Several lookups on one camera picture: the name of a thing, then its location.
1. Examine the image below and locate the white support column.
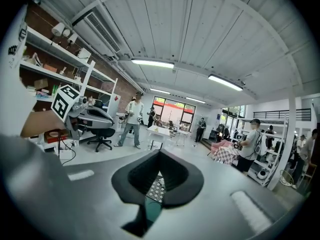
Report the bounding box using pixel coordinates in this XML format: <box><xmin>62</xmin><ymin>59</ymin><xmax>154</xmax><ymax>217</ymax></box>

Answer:
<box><xmin>267</xmin><ymin>83</ymin><xmax>298</xmax><ymax>192</ymax></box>

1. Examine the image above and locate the white power box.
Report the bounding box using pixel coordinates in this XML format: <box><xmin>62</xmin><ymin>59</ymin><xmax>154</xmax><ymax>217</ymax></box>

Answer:
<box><xmin>58</xmin><ymin>148</ymin><xmax>76</xmax><ymax>160</ymax></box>

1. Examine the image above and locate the black framed window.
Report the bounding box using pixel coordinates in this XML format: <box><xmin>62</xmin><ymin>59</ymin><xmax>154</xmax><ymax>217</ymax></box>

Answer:
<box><xmin>151</xmin><ymin>95</ymin><xmax>197</xmax><ymax>133</ymax></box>

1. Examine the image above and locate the brown cardboard box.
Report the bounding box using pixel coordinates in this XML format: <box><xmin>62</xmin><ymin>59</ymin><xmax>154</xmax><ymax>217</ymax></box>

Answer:
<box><xmin>33</xmin><ymin>78</ymin><xmax>49</xmax><ymax>90</ymax></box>

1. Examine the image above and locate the white printed board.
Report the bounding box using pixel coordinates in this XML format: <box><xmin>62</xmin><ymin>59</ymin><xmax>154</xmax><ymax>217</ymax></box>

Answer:
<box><xmin>4</xmin><ymin>5</ymin><xmax>29</xmax><ymax>71</ymax></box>

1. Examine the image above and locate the pink checkered tablecloth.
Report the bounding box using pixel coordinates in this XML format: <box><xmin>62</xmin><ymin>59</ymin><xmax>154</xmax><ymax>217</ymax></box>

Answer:
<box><xmin>211</xmin><ymin>139</ymin><xmax>241</xmax><ymax>165</ymax></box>

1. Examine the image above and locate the white backpack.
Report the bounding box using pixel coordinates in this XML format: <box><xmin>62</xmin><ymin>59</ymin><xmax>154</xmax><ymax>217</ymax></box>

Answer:
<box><xmin>256</xmin><ymin>133</ymin><xmax>269</xmax><ymax>157</ymax></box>

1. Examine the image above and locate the black office chair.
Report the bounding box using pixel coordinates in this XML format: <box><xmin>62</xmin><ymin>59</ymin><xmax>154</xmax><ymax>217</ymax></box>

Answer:
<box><xmin>86</xmin><ymin>127</ymin><xmax>116</xmax><ymax>153</ymax></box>

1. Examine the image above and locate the long ceiling light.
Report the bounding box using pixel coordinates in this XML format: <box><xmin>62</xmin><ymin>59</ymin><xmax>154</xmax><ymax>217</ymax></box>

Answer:
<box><xmin>149</xmin><ymin>88</ymin><xmax>171</xmax><ymax>95</ymax></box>
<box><xmin>130</xmin><ymin>58</ymin><xmax>175</xmax><ymax>70</ymax></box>
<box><xmin>185</xmin><ymin>96</ymin><xmax>207</xmax><ymax>105</ymax></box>
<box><xmin>207</xmin><ymin>74</ymin><xmax>244</xmax><ymax>92</ymax></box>

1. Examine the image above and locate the white lamp shade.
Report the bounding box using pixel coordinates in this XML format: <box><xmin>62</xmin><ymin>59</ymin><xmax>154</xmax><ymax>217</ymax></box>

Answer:
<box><xmin>50</xmin><ymin>21</ymin><xmax>66</xmax><ymax>38</ymax></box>
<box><xmin>66</xmin><ymin>32</ymin><xmax>79</xmax><ymax>45</ymax></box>

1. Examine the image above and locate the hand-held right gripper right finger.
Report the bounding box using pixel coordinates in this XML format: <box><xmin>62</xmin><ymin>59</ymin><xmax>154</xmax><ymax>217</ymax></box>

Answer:
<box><xmin>158</xmin><ymin>148</ymin><xmax>205</xmax><ymax>209</ymax></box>

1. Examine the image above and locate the person's left forearm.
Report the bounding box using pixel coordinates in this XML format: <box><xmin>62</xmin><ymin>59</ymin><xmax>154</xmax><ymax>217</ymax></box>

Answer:
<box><xmin>20</xmin><ymin>110</ymin><xmax>66</xmax><ymax>139</ymax></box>

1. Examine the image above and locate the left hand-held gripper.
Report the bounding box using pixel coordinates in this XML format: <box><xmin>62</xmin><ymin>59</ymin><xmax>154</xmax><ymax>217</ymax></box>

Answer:
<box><xmin>50</xmin><ymin>84</ymin><xmax>116</xmax><ymax>141</ymax></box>

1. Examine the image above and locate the white folding table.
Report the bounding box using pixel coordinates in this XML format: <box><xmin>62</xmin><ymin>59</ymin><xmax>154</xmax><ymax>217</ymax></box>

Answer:
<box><xmin>146</xmin><ymin>124</ymin><xmax>171</xmax><ymax>151</ymax></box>

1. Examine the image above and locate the black white checkered mat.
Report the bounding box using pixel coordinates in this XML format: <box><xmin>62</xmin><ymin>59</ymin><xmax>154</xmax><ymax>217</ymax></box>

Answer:
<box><xmin>145</xmin><ymin>175</ymin><xmax>167</xmax><ymax>204</ymax></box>

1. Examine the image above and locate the white ceiling air conditioner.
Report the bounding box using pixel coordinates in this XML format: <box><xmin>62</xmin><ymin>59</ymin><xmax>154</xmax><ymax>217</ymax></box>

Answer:
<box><xmin>71</xmin><ymin>10</ymin><xmax>122</xmax><ymax>58</ymax></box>

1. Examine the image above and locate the white open storage rack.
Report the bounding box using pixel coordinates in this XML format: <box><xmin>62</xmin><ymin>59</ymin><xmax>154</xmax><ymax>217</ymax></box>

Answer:
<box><xmin>234</xmin><ymin>116</ymin><xmax>289</xmax><ymax>188</ymax></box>

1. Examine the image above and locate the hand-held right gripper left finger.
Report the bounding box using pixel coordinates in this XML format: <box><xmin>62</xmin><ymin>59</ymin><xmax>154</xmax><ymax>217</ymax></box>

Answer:
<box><xmin>110</xmin><ymin>148</ymin><xmax>161</xmax><ymax>237</ymax></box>

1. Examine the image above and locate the black metal railing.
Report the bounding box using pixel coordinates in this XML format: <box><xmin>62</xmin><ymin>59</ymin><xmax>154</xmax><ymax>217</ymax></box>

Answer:
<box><xmin>252</xmin><ymin>108</ymin><xmax>312</xmax><ymax>122</ymax></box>

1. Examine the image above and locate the person's white sleeve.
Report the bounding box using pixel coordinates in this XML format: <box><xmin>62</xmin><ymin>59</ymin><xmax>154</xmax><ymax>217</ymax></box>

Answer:
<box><xmin>0</xmin><ymin>76</ymin><xmax>37</xmax><ymax>136</ymax></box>

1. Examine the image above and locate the black cable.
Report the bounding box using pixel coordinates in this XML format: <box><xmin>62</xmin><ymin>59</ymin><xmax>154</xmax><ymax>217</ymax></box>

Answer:
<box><xmin>57</xmin><ymin>131</ymin><xmax>77</xmax><ymax>167</ymax></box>

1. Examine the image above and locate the white metal shelving unit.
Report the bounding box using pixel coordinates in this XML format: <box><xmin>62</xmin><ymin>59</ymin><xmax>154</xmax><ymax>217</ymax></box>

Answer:
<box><xmin>19</xmin><ymin>25</ymin><xmax>119</xmax><ymax>160</ymax></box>

